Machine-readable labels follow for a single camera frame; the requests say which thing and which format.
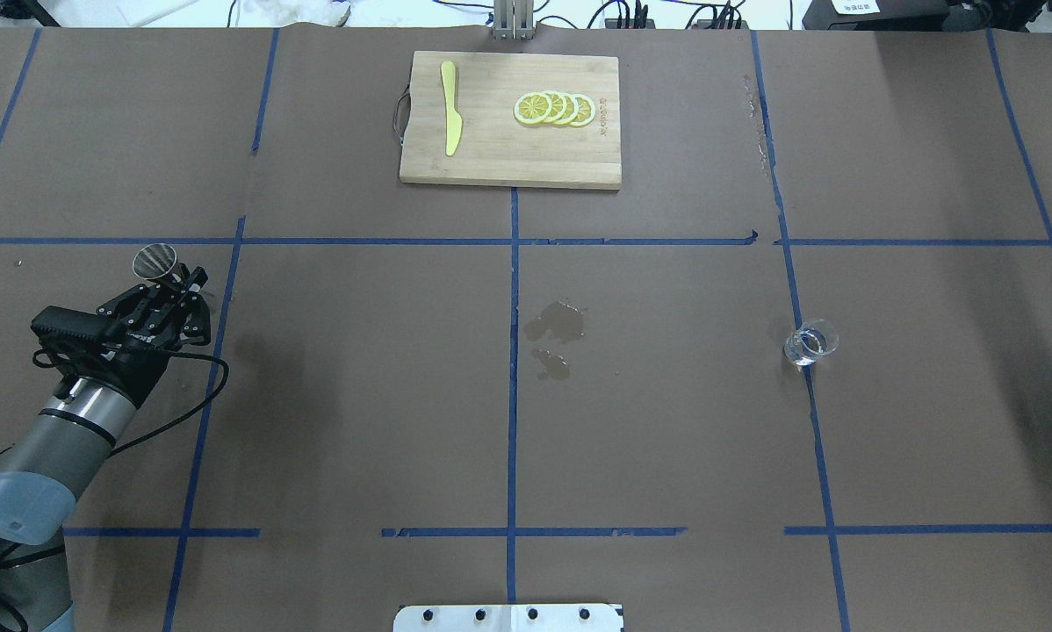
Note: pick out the aluminium frame post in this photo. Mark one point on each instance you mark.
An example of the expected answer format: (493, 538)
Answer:
(514, 20)

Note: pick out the back lemon slice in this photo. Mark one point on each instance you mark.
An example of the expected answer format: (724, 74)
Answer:
(585, 111)

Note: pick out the small glass beaker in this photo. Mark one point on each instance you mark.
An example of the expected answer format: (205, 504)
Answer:
(810, 342)

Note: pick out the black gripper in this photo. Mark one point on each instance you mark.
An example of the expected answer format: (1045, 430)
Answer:
(133, 362)

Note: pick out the steel double jigger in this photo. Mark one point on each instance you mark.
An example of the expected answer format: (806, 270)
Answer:
(155, 261)

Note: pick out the yellow plastic knife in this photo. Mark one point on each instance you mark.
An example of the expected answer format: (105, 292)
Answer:
(453, 119)

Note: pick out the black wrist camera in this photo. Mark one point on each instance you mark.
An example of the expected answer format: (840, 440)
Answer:
(62, 331)

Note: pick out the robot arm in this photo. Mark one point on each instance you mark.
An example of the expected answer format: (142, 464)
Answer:
(41, 479)

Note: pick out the bamboo cutting board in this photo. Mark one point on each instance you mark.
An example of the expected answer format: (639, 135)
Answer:
(495, 149)

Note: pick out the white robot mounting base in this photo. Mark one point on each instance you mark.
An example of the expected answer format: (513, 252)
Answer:
(511, 617)

